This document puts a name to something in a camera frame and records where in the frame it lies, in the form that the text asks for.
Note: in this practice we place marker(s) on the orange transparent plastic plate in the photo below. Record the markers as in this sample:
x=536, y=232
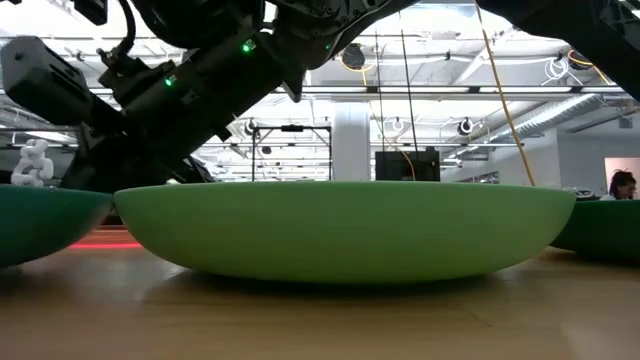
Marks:
x=105, y=245

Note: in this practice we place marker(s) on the teal green plastic plate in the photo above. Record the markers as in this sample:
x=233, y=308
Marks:
x=45, y=225

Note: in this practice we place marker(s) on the dark green plastic plate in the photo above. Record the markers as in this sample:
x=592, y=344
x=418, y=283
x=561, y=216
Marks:
x=605, y=230

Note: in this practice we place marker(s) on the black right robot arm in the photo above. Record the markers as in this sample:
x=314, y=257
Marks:
x=575, y=25

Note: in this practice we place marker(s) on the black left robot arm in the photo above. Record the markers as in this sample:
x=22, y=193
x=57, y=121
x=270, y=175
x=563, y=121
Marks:
x=280, y=30

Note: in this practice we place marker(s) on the white robot figure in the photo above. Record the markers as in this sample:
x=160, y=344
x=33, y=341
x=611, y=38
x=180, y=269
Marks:
x=32, y=165

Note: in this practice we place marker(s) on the light green plastic plate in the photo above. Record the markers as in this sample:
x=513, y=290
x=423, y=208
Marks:
x=345, y=230

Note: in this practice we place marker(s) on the black computer case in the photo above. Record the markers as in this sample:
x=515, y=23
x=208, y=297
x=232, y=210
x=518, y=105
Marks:
x=395, y=167

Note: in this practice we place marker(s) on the long ceiling light strip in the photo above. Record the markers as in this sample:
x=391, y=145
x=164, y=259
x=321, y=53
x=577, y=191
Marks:
x=425, y=89

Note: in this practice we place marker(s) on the person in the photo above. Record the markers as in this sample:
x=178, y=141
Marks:
x=622, y=186

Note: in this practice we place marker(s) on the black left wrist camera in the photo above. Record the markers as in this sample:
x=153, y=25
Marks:
x=45, y=80

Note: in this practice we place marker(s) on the black metal frame stand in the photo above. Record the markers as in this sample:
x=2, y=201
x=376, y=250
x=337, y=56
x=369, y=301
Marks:
x=292, y=128

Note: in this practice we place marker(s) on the silver ventilation duct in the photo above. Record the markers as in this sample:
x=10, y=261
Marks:
x=550, y=117

